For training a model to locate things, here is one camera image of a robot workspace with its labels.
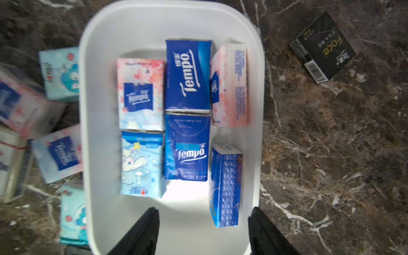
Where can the teal bear tissue pack back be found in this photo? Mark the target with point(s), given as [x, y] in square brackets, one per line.
[60, 72]

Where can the teal bear tissue pack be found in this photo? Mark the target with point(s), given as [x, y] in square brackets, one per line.
[60, 72]
[73, 223]

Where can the dark blue Tempo tissue pack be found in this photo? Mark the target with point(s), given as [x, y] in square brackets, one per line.
[188, 76]

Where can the white plastic storage box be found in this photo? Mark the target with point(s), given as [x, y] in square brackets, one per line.
[140, 29]

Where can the blue patterned tissue pack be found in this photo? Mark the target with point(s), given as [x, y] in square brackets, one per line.
[225, 185]

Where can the teal bear tissue pack front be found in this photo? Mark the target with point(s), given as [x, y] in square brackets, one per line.
[73, 223]

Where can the white red tissue pack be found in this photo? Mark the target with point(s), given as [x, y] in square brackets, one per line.
[16, 163]

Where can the black Face tissue pack far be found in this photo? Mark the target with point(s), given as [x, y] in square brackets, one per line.
[322, 49]

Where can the light blue cartoon tissue pack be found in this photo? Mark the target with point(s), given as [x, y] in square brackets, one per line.
[143, 164]

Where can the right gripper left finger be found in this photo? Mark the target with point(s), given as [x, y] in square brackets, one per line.
[142, 238]

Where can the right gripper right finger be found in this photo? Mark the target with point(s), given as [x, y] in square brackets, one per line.
[265, 238]

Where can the pink floral Tempo tissue pack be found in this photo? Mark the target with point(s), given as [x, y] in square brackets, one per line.
[141, 94]

